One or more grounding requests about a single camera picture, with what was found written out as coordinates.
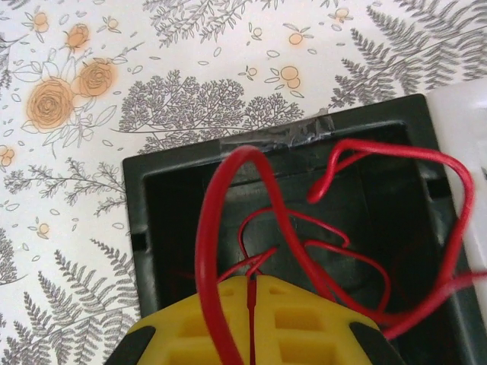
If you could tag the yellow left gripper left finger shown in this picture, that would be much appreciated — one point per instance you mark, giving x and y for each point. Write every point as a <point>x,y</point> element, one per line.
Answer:
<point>182,334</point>

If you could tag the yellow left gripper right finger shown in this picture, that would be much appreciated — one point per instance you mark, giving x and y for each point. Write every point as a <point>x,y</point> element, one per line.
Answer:
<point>304,334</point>

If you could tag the black plastic bin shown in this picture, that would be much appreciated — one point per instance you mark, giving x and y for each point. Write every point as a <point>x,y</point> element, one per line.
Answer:
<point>171,167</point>

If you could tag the floral patterned tablecloth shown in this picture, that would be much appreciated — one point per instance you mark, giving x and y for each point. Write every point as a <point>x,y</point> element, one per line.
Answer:
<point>76,190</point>

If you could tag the clear tape strip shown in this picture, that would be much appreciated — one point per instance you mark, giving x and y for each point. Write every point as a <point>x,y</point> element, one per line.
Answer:
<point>304,131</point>

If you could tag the white plastic bin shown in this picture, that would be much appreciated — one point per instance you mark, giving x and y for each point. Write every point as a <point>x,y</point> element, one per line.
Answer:
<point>464,114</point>

